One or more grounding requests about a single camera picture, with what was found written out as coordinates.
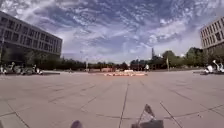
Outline person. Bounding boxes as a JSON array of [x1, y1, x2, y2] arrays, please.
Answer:
[[144, 63, 150, 73]]

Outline white parked scooters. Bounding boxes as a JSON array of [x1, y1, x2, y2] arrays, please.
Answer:
[[202, 59, 224, 76]]

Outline row of green trees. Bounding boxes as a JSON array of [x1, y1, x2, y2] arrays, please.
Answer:
[[23, 46, 224, 71]]

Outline row of parked scooters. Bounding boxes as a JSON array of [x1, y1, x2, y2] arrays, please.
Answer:
[[0, 61, 44, 76]]

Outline pole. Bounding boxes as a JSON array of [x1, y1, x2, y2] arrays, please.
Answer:
[[166, 56, 170, 72]]

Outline orange flower bed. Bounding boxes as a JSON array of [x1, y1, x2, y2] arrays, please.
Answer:
[[95, 69, 148, 78]]

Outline pale tall windowed building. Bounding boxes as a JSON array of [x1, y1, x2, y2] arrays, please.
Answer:
[[199, 16, 224, 56]]

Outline long grey windowed building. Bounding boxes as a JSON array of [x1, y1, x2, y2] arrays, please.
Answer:
[[0, 11, 64, 66]]

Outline grey paved plaza ground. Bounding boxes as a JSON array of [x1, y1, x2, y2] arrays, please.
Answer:
[[0, 69, 224, 128]]

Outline robot's own part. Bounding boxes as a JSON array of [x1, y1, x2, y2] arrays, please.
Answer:
[[70, 120, 84, 128], [130, 122, 142, 128]]

